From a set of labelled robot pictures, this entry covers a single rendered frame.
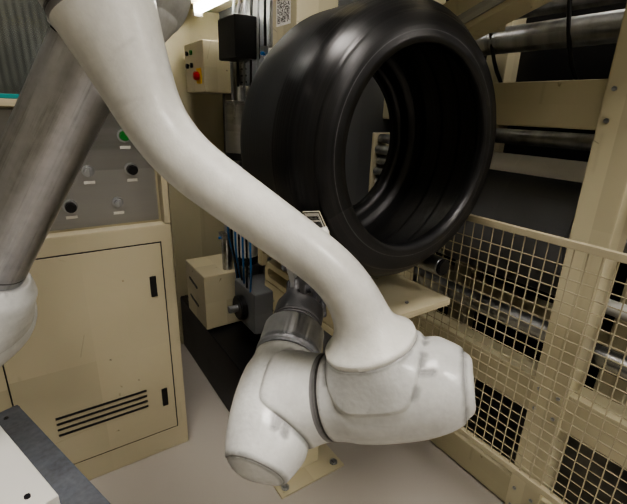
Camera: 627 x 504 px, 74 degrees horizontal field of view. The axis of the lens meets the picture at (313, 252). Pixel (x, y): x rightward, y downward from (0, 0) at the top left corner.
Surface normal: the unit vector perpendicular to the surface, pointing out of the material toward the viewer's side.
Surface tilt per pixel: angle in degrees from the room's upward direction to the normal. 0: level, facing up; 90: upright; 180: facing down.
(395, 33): 80
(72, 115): 107
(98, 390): 90
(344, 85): 85
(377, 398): 86
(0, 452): 4
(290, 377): 30
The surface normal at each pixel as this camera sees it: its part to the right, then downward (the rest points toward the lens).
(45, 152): 0.41, 0.50
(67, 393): 0.55, 0.29
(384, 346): -0.04, -0.47
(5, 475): 0.07, -0.96
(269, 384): -0.32, -0.72
